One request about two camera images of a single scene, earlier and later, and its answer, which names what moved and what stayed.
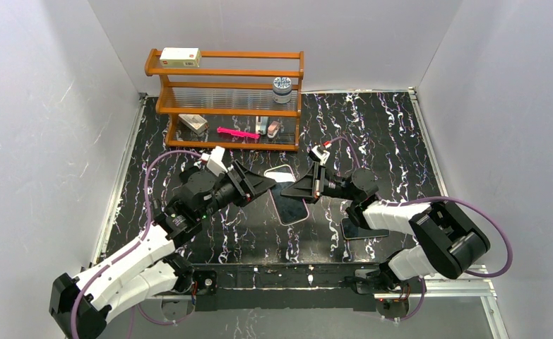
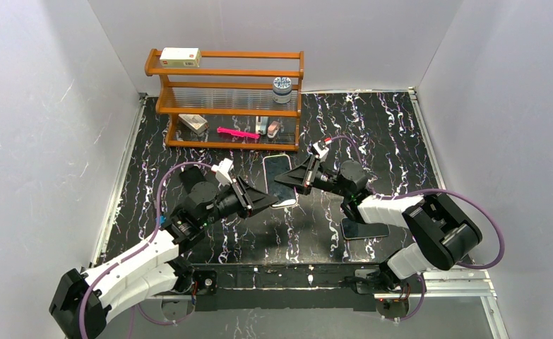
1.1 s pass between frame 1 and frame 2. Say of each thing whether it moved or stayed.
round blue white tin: stayed
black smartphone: moved
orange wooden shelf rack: stayed
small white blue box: stayed
